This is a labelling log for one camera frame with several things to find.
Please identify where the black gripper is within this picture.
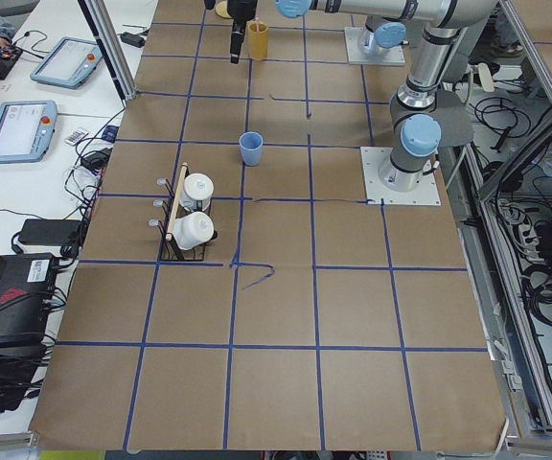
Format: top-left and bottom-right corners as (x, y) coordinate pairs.
(227, 0), (257, 64)

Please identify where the light blue plastic cup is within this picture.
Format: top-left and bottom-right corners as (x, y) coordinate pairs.
(239, 131), (264, 167)

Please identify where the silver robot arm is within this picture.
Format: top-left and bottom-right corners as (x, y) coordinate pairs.
(276, 1), (495, 192)
(224, 1), (406, 66)

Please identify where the tan bamboo chopstick holder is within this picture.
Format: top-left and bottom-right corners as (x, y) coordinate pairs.
(247, 21), (268, 60)

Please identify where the wooden mug tree stand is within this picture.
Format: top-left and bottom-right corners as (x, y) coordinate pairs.
(215, 0), (231, 20)

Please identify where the white mug far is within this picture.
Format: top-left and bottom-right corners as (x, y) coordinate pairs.
(180, 172), (214, 212)

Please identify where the white mug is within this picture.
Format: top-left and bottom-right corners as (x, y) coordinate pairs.
(180, 172), (214, 212)
(173, 212), (215, 250)

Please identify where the teach pendant far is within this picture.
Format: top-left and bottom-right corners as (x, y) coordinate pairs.
(30, 36), (103, 89)

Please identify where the teach pendant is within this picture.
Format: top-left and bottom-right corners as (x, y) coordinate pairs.
(30, 36), (103, 89)
(0, 100), (58, 164)

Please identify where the small remote control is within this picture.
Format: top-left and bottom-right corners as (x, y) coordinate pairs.
(64, 126), (89, 147)

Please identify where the white mug near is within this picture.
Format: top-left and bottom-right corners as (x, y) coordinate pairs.
(173, 212), (215, 250)

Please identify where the grey office chair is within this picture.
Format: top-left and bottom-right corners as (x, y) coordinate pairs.
(430, 62), (495, 148)

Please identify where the teach pendant near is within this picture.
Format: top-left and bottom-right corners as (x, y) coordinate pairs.
(0, 100), (58, 164)

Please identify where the black power adapter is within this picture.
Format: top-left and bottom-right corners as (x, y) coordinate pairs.
(18, 218), (81, 246)

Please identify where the black computer box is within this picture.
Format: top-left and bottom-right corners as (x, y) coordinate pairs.
(0, 253), (58, 348)

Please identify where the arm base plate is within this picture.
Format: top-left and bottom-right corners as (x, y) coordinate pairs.
(360, 147), (441, 206)
(344, 22), (406, 66)

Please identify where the aluminium frame post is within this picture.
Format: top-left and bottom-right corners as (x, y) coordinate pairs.
(78, 0), (137, 102)

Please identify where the black wire mug rack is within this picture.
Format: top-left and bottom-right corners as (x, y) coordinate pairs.
(149, 162), (218, 263)

